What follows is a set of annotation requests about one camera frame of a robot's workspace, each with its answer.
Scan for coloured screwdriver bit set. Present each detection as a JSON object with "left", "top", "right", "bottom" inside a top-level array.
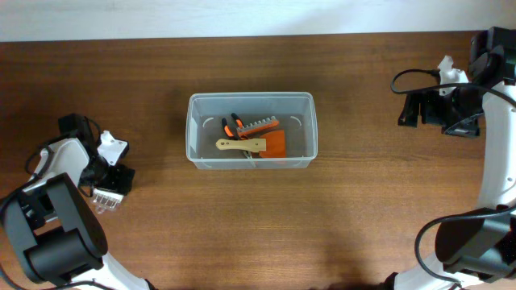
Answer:
[{"left": 93, "top": 188, "right": 124, "bottom": 214}]

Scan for clear plastic container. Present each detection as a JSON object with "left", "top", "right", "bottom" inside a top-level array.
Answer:
[{"left": 185, "top": 92, "right": 318, "bottom": 170}]

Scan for orange scraper wooden handle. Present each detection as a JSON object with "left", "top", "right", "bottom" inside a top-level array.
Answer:
[{"left": 215, "top": 130, "right": 286, "bottom": 158}]

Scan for orange socket bit rail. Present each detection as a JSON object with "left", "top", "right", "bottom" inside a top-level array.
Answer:
[{"left": 238, "top": 116, "right": 280, "bottom": 137}]

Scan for orange black long-nose pliers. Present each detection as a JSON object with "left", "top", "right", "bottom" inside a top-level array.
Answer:
[{"left": 220, "top": 112, "right": 257, "bottom": 167}]

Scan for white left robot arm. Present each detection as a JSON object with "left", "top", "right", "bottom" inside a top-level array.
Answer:
[{"left": 1, "top": 114, "right": 154, "bottom": 289}]

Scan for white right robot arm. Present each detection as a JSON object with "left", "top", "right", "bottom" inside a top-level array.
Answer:
[{"left": 379, "top": 27, "right": 515, "bottom": 289}]

